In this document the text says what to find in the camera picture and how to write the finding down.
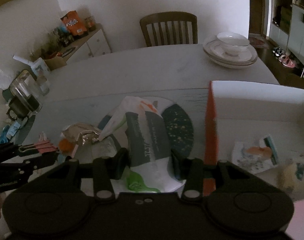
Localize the round fish pattern placemat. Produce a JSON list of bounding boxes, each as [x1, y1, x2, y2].
[[98, 96, 194, 158]]

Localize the white green black plastic bag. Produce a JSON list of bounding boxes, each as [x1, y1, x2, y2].
[[99, 96, 185, 194]]

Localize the brown cardboard box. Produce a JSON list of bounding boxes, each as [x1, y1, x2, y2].
[[44, 56, 67, 71]]

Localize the drinking glass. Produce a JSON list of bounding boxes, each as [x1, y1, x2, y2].
[[36, 75, 50, 95]]

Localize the pink binder clip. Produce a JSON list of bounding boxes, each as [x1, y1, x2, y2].
[[18, 140, 58, 157]]

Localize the orange snack bag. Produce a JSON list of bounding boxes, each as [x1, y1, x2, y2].
[[61, 10, 87, 36]]

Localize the clear bag with yellow snack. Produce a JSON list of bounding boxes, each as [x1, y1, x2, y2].
[[277, 156, 304, 201]]

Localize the glass jar dark liquid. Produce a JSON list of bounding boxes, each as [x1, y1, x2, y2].
[[10, 69, 42, 114]]

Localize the white porcelain bowl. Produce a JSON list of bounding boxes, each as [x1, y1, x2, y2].
[[216, 31, 250, 55]]

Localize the orange round object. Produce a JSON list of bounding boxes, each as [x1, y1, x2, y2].
[[58, 138, 75, 155]]

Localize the stacked white plates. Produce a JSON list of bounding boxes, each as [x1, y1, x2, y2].
[[203, 36, 258, 69]]

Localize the white crumpled tissue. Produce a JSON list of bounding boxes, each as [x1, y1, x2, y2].
[[91, 137, 121, 159]]

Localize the beige paper package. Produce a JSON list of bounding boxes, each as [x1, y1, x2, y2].
[[61, 122, 101, 158]]

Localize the dark wooden chair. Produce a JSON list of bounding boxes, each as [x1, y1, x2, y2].
[[140, 11, 198, 47]]

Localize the white teal snack wrapper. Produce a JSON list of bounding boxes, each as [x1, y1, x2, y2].
[[232, 135, 279, 174]]

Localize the white side cabinet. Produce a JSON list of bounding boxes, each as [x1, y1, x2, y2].
[[55, 23, 112, 65]]

